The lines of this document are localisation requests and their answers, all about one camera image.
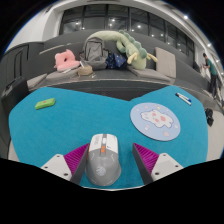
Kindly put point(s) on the round light blue mouse pad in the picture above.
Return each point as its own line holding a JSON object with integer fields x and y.
{"x": 155, "y": 121}

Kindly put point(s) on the grey backpack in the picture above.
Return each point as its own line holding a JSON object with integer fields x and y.
{"x": 94, "y": 51}

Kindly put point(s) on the upright grey square cushion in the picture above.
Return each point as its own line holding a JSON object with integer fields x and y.
{"x": 165, "y": 62}

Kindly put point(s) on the green dragon plush toy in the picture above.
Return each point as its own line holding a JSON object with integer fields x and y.
{"x": 130, "y": 46}

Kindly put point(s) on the pink plush cushion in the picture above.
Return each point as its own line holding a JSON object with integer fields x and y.
{"x": 65, "y": 61}

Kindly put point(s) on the flat grey square cushion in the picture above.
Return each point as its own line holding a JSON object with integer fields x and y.
{"x": 150, "y": 74}

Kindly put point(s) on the dark blue patterned bag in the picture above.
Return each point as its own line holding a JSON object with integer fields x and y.
{"x": 116, "y": 61}

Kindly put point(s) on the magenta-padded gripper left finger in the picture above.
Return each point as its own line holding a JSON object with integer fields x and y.
{"x": 75, "y": 160}

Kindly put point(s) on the round grey seat cushion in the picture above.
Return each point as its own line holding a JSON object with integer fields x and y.
{"x": 58, "y": 76}

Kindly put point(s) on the black suitcase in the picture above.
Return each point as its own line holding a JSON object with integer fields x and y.
{"x": 14, "y": 95}

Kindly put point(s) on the black-capped white marker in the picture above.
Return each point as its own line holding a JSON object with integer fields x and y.
{"x": 182, "y": 98}

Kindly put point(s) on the grey and white computer mouse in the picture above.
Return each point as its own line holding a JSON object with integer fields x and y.
{"x": 102, "y": 163}

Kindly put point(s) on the beige straw hat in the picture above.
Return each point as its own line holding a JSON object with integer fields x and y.
{"x": 85, "y": 71}

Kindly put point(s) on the person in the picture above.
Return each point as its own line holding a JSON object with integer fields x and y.
{"x": 211, "y": 68}

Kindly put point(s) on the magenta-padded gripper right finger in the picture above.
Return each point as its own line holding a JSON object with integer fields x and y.
{"x": 146, "y": 160}

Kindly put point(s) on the black bag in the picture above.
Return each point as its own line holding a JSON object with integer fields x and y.
{"x": 209, "y": 116}

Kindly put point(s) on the small grey seat cushion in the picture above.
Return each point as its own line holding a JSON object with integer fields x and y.
{"x": 36, "y": 81}

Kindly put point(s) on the green eraser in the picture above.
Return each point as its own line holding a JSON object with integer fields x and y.
{"x": 45, "y": 103}

